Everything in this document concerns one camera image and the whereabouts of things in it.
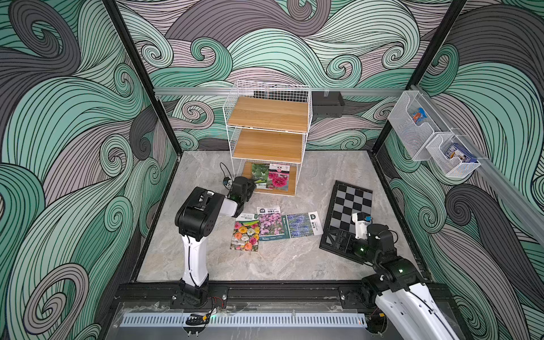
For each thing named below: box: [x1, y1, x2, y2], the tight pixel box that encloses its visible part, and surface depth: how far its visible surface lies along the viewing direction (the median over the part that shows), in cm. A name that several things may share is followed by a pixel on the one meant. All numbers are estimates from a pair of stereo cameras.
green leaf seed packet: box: [251, 163, 269, 189], surface depth 109 cm
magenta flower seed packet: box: [268, 162, 291, 192], surface depth 109 cm
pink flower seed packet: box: [256, 205, 292, 241], surface depth 93 cm
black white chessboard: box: [319, 179, 374, 265], surface depth 95 cm
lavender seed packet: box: [281, 210, 324, 239], surface depth 94 cm
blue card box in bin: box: [444, 143, 479, 164], surface depth 66 cm
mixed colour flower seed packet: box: [230, 213, 260, 253], surface depth 90 cm
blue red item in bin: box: [412, 107, 428, 125], surface depth 85 cm
